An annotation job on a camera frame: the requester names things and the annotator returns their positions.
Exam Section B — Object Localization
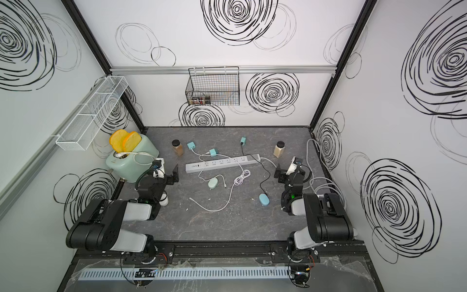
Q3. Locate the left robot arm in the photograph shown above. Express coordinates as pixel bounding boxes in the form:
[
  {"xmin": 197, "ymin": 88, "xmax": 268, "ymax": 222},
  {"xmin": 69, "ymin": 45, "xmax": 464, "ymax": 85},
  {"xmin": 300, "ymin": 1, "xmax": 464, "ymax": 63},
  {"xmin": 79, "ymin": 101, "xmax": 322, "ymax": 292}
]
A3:
[{"xmin": 66, "ymin": 159, "xmax": 180, "ymax": 258}]

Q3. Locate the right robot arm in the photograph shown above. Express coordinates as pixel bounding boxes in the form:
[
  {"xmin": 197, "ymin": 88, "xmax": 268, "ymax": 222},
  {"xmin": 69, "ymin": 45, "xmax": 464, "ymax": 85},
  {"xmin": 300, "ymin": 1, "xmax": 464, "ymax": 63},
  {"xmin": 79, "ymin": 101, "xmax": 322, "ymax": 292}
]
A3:
[{"xmin": 274, "ymin": 163, "xmax": 354, "ymax": 257}]

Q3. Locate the beige spice jar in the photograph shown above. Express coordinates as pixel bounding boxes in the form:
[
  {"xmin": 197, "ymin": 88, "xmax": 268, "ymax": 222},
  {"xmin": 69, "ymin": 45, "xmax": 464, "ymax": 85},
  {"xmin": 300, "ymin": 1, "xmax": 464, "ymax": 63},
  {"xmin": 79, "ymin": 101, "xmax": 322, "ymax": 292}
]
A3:
[{"xmin": 273, "ymin": 141, "xmax": 285, "ymax": 158}]

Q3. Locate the white power strip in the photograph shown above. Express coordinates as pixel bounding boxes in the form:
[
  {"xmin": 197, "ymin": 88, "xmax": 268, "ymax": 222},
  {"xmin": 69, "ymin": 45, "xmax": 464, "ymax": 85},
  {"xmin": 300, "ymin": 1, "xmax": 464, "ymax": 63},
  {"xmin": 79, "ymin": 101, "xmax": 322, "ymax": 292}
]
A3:
[{"xmin": 186, "ymin": 154, "xmax": 261, "ymax": 173}]

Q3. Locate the white earbud case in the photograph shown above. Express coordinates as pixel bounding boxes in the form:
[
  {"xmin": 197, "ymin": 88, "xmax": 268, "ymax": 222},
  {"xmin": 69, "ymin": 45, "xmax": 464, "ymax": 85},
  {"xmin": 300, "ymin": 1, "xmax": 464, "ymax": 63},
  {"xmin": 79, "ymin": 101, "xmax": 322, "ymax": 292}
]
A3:
[{"xmin": 159, "ymin": 192, "xmax": 169, "ymax": 207}]

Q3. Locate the brown spice jar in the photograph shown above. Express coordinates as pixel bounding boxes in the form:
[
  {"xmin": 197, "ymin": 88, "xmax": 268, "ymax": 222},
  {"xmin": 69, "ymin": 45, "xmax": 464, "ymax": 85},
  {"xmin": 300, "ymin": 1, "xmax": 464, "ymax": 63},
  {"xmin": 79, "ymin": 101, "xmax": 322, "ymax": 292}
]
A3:
[{"xmin": 171, "ymin": 139, "xmax": 184, "ymax": 157}]

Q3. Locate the mint green toaster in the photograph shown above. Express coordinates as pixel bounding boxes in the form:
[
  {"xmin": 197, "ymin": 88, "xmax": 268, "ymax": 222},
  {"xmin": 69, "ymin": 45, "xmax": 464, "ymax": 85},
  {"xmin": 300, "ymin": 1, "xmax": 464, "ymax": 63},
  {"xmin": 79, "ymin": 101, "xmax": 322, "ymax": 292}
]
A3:
[{"xmin": 105, "ymin": 135, "xmax": 159, "ymax": 183}]

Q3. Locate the blue earbud case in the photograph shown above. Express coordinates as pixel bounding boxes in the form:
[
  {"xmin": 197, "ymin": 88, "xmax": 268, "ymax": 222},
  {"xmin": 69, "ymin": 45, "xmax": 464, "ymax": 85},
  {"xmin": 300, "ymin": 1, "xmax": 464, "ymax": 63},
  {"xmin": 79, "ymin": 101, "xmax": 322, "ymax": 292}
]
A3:
[{"xmin": 259, "ymin": 193, "xmax": 270, "ymax": 206}]

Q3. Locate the mint green earbud case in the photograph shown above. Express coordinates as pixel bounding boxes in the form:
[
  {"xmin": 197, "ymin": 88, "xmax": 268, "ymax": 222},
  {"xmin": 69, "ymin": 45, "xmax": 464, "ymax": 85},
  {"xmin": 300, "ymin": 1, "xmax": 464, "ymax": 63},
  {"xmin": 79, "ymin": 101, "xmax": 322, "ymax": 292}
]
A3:
[{"xmin": 208, "ymin": 178, "xmax": 218, "ymax": 190}]

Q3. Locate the yellow toast slice right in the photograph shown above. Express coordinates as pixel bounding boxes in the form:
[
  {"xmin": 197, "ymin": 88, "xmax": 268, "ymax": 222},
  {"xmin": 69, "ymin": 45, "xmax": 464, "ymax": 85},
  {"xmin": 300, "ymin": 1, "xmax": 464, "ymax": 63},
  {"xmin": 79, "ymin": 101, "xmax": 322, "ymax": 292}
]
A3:
[{"xmin": 122, "ymin": 131, "xmax": 142, "ymax": 152}]

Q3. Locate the yellow toast slice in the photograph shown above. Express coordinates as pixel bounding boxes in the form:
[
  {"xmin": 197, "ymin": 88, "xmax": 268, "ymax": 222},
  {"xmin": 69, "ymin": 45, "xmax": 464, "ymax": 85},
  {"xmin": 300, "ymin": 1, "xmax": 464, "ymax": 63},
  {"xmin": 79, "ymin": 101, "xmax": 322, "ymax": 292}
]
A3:
[
  {"xmin": 122, "ymin": 131, "xmax": 142, "ymax": 152},
  {"xmin": 109, "ymin": 129, "xmax": 129, "ymax": 153}
]

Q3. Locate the yellow toast slice left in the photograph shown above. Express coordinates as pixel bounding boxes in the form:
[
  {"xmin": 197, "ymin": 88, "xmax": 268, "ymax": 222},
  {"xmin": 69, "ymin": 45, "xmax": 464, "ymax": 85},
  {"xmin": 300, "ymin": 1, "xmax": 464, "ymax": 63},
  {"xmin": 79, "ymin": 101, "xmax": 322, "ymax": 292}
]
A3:
[{"xmin": 109, "ymin": 129, "xmax": 129, "ymax": 153}]

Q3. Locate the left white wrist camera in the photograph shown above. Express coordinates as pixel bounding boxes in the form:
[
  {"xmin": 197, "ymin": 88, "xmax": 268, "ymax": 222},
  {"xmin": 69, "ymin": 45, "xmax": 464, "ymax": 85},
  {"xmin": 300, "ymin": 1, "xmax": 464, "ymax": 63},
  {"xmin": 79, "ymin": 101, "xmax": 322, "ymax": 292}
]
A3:
[{"xmin": 152, "ymin": 158, "xmax": 165, "ymax": 178}]

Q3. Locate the white toaster cord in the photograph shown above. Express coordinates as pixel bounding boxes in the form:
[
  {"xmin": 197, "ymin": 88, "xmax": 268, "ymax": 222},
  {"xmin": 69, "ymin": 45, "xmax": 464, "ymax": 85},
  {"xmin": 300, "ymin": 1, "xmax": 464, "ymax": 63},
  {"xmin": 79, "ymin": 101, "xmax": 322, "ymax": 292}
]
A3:
[{"xmin": 116, "ymin": 151, "xmax": 158, "ymax": 167}]

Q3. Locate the white power strip cord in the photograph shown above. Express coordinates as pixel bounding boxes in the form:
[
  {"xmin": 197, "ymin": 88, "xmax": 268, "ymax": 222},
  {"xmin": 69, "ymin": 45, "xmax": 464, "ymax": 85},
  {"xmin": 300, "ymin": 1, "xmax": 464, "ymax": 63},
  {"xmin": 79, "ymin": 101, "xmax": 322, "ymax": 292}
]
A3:
[{"xmin": 260, "ymin": 137, "xmax": 347, "ymax": 212}]

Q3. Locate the lilac coiled cable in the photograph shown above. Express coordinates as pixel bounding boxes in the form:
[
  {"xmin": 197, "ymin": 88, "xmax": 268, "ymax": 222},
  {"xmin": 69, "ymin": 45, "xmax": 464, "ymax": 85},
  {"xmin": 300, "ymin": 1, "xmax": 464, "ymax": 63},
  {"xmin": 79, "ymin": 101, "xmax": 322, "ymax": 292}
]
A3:
[{"xmin": 233, "ymin": 168, "xmax": 252, "ymax": 187}]

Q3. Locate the thin black cable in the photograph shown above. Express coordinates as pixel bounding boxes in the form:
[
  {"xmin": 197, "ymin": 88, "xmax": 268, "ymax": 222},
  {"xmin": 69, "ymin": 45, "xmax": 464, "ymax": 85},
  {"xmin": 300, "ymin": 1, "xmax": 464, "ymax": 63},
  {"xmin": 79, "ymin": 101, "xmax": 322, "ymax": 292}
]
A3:
[{"xmin": 240, "ymin": 143, "xmax": 272, "ymax": 196}]

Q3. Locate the white charging cable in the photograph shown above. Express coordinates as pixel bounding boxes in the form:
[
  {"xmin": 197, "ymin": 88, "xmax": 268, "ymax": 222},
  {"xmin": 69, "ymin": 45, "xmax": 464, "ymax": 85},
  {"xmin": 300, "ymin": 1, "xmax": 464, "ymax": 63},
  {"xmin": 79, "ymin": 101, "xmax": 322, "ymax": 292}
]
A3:
[{"xmin": 189, "ymin": 147, "xmax": 245, "ymax": 213}]

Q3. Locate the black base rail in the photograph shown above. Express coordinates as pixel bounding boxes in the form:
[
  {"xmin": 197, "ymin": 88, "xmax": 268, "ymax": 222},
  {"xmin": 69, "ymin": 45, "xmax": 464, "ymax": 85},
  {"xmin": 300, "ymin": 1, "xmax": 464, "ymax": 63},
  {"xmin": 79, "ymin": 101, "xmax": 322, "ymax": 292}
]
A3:
[{"xmin": 72, "ymin": 240, "xmax": 369, "ymax": 265}]

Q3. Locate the white wire shelf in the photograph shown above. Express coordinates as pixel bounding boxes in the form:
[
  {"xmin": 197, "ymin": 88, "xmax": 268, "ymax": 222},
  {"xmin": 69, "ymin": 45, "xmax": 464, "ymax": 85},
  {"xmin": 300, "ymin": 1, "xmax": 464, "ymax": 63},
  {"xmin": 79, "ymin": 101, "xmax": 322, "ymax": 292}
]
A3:
[{"xmin": 55, "ymin": 76, "xmax": 128, "ymax": 151}]

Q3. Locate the black wire basket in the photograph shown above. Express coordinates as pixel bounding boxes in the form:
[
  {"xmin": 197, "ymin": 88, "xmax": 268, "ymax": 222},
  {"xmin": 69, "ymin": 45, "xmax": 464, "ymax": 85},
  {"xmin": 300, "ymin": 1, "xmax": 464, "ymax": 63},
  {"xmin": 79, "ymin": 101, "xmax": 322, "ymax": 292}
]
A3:
[{"xmin": 185, "ymin": 66, "xmax": 240, "ymax": 106}]

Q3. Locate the white slotted cable duct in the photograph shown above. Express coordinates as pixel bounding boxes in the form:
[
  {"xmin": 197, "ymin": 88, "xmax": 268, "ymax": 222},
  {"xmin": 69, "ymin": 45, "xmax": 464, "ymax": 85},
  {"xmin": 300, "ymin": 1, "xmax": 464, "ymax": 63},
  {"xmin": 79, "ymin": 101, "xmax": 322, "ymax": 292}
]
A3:
[{"xmin": 78, "ymin": 266, "xmax": 290, "ymax": 282}]

